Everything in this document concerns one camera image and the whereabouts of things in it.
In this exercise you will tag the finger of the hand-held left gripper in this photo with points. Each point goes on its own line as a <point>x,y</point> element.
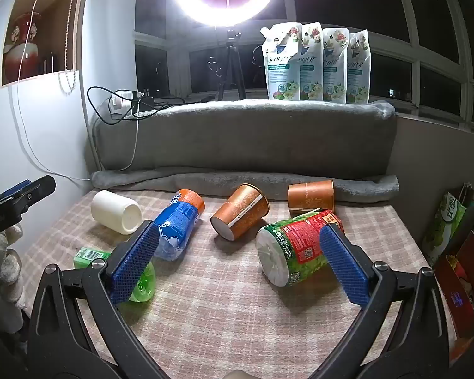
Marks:
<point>14,189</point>
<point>37,190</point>

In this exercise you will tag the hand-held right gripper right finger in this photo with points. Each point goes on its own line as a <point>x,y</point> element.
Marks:
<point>345,269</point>

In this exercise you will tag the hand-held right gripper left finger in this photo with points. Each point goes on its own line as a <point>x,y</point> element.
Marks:
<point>136,262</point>

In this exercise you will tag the white cup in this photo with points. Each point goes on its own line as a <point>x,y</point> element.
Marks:
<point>116,212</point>

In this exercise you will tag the brown patterned paper cup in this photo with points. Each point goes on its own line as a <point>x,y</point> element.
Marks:
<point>311,198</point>
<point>241,216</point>

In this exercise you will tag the person's left hand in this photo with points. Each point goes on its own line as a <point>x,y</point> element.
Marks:
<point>10,276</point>

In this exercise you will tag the green plastic bottle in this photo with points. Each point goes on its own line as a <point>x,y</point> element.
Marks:
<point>89,256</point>

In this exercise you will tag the blue and orange plastic bottle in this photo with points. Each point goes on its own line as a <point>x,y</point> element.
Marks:
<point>179,224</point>

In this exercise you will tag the green red labelled can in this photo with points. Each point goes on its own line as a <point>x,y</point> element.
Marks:
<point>290,250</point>

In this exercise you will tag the plaid checked mat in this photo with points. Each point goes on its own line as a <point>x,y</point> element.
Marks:
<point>221,308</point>

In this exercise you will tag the green printed carton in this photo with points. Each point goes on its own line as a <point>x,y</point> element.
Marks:
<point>444,225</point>

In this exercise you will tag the red cardboard box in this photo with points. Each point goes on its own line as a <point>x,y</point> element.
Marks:
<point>468,280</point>

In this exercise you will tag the grey blanket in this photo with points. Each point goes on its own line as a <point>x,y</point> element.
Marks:
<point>241,144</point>

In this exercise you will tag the wooden shelf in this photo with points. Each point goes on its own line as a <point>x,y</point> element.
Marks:
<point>77,19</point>

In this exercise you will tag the white detergent pouch with spout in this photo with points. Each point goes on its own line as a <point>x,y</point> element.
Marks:
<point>282,67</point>

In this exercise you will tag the black tripod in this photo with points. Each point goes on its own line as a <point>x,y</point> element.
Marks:
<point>231,69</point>

